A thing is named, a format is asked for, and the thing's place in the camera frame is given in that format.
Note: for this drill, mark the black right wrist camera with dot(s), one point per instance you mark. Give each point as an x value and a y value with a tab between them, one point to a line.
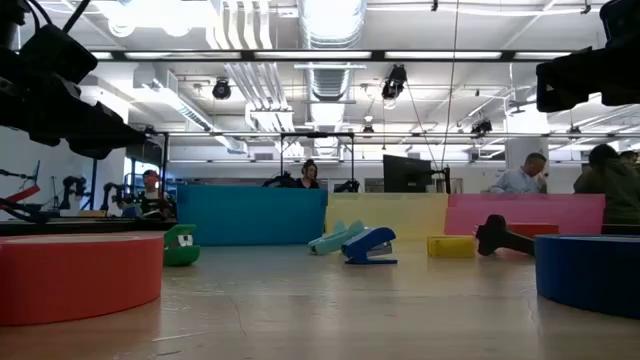
622	22

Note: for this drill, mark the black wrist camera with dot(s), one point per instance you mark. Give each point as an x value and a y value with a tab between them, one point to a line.
622	22
55	52

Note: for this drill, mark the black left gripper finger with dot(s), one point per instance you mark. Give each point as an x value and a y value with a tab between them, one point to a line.
115	131
92	150

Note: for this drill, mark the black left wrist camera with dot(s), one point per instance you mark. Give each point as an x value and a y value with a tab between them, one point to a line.
55	52

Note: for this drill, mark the black overhead frame beam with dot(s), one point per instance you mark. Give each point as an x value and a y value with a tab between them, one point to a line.
310	55

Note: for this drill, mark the blue plastic bin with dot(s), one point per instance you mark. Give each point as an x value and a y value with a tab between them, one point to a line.
250	215

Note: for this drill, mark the yellow translucent plastic bin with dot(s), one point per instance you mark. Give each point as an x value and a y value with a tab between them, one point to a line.
400	212

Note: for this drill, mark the pink translucent plastic bin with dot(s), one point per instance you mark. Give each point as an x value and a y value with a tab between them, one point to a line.
525	212

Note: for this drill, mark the person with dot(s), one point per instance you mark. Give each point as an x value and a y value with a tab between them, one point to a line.
520	180
309	176
607	187
151	197
630	156

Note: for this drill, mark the blue tape roll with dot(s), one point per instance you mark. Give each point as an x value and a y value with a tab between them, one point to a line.
590	275

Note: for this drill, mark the black hanging overhead camera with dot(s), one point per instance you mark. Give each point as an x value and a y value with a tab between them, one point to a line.
221	90
481	126
395	82

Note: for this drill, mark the silver ceiling air duct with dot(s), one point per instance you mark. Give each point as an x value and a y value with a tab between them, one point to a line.
330	30

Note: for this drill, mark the black background robot arm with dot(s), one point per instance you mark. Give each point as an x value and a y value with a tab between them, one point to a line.
111	192
70	187
347	186

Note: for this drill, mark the black stapler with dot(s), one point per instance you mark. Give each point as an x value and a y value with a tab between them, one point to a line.
497	235

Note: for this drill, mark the teal stapler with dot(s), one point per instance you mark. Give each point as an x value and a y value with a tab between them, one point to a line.
332	242

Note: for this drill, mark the yellow staple remover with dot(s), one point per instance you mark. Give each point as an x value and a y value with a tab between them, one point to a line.
450	247

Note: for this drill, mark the green staple remover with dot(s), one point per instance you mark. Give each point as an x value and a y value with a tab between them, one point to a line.
182	255

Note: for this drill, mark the black computer monitor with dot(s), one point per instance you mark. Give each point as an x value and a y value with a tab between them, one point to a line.
406	174

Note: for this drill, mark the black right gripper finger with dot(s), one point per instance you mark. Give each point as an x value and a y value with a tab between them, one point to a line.
567	82

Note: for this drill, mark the red tape roll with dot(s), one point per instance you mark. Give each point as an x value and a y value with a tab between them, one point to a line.
75	280

